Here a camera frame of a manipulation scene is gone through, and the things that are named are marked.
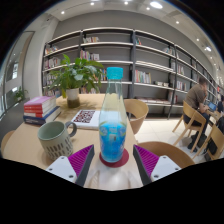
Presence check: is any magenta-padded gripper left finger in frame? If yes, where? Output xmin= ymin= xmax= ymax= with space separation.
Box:
xmin=45 ymin=144 xmax=96 ymax=188

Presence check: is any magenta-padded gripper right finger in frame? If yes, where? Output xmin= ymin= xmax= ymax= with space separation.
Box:
xmin=132 ymin=144 xmax=183 ymax=187

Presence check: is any clear bottle with blue cap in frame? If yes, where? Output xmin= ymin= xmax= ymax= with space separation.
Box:
xmin=98 ymin=66 xmax=128 ymax=164

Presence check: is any grey patterned ceramic mug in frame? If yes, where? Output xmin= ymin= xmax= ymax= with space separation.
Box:
xmin=37 ymin=120 xmax=78 ymax=162

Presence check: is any thick blue book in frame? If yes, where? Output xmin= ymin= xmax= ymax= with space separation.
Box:
xmin=22 ymin=106 xmax=62 ymax=126

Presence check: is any red book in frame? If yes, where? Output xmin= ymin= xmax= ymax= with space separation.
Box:
xmin=23 ymin=103 xmax=58 ymax=117

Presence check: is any pink book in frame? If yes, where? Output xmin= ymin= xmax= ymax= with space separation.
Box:
xmin=23 ymin=95 xmax=57 ymax=108

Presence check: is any open laptop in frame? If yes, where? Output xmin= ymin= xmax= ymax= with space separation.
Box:
xmin=207 ymin=101 xmax=218 ymax=113

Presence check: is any person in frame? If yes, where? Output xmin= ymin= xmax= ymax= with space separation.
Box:
xmin=182 ymin=76 xmax=212 ymax=151

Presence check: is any small green potted plant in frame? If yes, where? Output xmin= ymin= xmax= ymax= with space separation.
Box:
xmin=13 ymin=86 xmax=29 ymax=103

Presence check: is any green potted plant, white pot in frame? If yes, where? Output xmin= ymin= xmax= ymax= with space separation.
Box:
xmin=46 ymin=53 xmax=105 ymax=109

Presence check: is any grey shelf unit with books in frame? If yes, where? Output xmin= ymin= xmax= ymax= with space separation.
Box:
xmin=41 ymin=27 xmax=224 ymax=118

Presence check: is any group of ceiling lights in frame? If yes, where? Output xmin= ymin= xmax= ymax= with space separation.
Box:
xmin=59 ymin=0 xmax=213 ymax=53

